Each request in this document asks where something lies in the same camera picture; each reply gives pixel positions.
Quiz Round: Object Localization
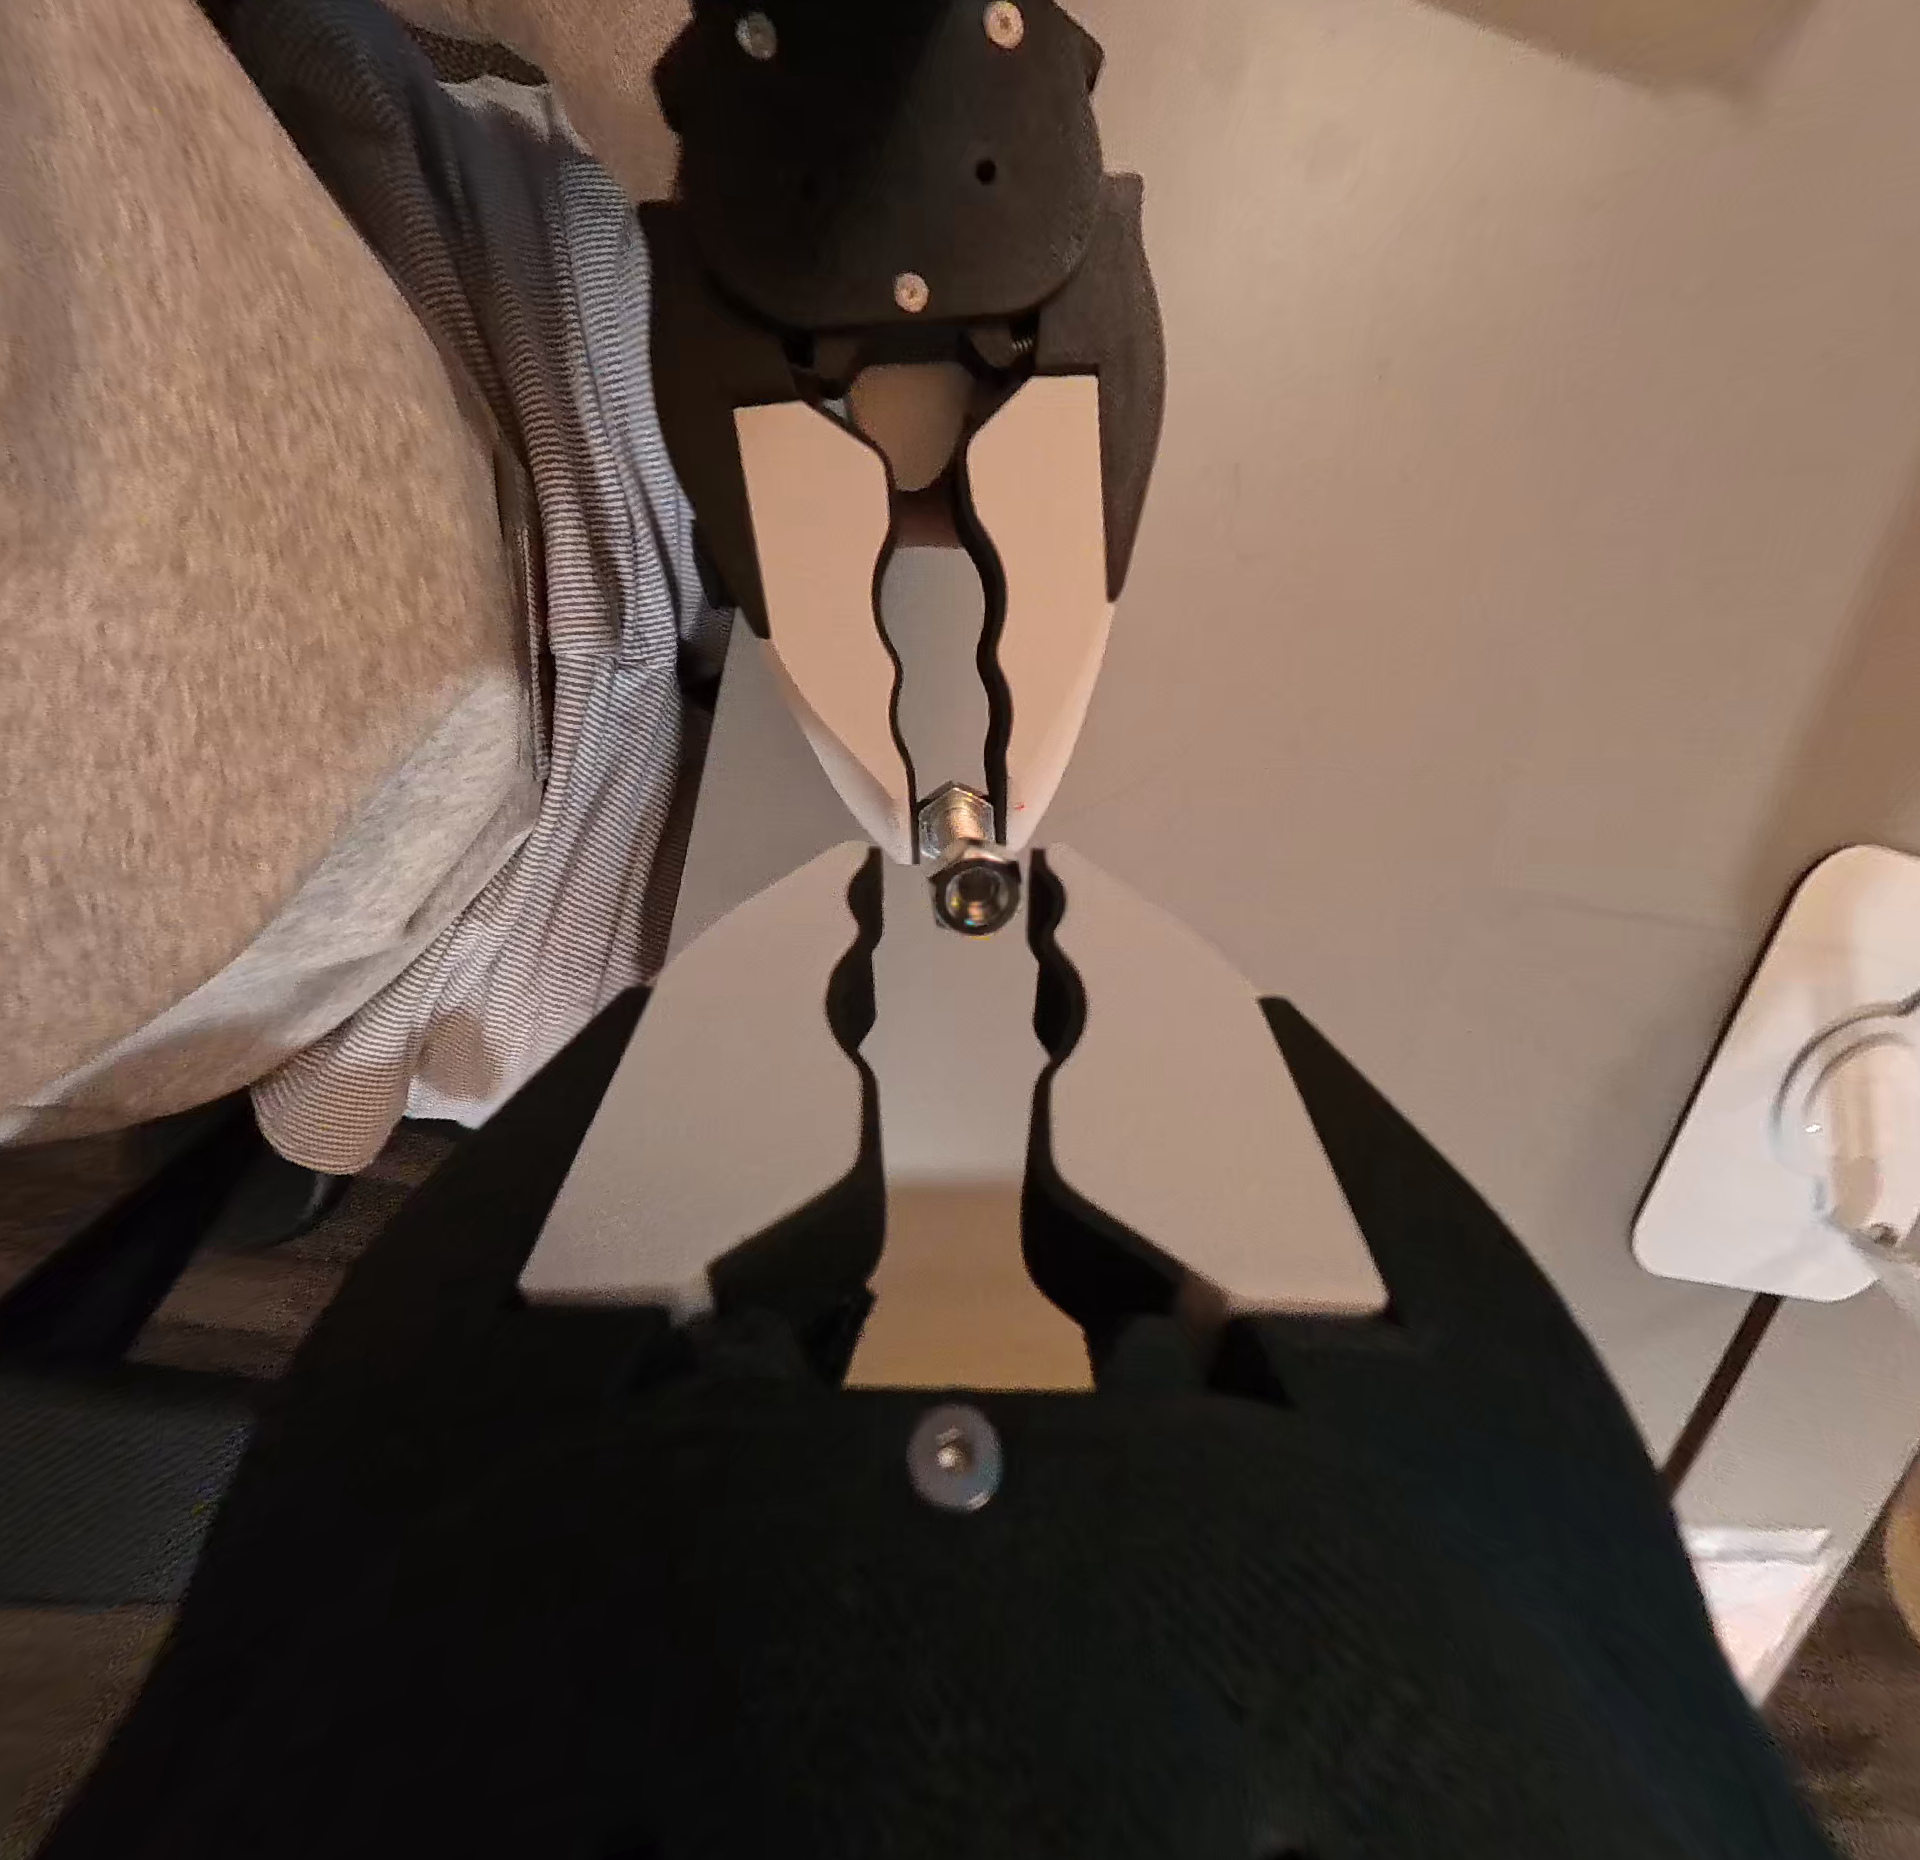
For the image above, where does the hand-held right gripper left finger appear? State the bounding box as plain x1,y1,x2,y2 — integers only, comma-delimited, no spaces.
513,838,892,1315

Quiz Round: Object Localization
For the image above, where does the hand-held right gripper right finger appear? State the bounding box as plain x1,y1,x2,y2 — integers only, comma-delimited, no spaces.
1025,845,1392,1322

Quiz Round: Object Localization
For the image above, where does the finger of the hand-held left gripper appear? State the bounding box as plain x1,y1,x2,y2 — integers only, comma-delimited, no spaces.
957,370,1117,855
733,395,921,870

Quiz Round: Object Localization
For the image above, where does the steel hex nut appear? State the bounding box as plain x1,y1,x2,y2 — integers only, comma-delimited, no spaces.
924,855,1030,944

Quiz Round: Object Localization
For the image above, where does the grey desk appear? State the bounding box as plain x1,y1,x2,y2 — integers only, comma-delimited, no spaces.
646,0,1920,1703

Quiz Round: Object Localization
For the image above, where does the tan instruction board stand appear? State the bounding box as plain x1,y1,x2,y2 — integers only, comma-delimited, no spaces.
1634,845,1920,1306

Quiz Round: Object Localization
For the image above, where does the person's torso in grey sweatshirt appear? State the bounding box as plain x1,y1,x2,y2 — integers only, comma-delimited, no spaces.
0,0,735,1176

